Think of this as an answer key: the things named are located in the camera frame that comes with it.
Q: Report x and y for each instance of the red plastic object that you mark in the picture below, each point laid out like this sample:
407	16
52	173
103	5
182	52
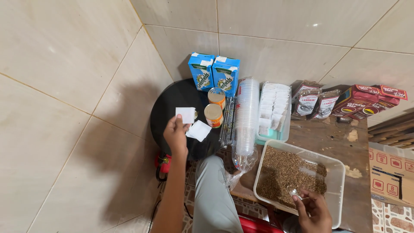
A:
258	225

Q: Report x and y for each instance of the bundle of wrapped straws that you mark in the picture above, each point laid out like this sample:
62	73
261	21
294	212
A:
227	122

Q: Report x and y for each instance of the black round stool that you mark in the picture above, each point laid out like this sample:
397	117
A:
174	106

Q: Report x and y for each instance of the loose dried tea leaves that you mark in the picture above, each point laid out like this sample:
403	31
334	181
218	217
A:
281	174

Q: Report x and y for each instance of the person's grey trouser leg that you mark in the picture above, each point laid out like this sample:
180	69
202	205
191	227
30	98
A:
213	197

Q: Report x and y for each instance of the red gas regulator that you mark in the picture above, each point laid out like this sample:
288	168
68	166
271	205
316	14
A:
164	164

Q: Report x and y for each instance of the person's left hand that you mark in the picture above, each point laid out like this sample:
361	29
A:
174	137

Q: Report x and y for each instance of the white tea filter bag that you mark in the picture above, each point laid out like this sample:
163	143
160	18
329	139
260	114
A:
185	115

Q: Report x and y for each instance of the white plastic tub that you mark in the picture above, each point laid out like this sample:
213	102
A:
334	181

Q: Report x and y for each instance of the orange tin can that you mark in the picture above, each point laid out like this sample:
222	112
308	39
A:
216	96
213	115

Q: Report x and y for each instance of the blue milk carton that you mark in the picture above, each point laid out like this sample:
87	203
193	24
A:
201	71
226	76

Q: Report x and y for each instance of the wooden slats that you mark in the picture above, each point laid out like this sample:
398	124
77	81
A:
391	131

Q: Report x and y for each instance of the person's right hand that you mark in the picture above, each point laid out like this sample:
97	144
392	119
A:
315	215

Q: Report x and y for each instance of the small metal spoon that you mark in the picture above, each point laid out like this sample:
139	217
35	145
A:
294	192

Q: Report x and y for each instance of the rows of filled tea bags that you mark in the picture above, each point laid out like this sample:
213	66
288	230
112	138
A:
274	106

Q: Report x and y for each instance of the bagged stack of clear cups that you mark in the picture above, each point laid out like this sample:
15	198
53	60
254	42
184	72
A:
246	116

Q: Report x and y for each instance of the brown cardboard carton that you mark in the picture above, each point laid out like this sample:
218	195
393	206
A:
389	176

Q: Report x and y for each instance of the brown and white tea packet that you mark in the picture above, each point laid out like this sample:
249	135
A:
306	104
327	104
306	85

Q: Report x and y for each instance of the pile of white filter bags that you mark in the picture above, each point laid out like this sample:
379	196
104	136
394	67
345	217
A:
199	130

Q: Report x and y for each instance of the teal plastic tray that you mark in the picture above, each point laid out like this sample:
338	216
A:
286	129

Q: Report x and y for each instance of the dark red tea box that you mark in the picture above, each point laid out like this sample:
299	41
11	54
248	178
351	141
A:
383	103
354	100

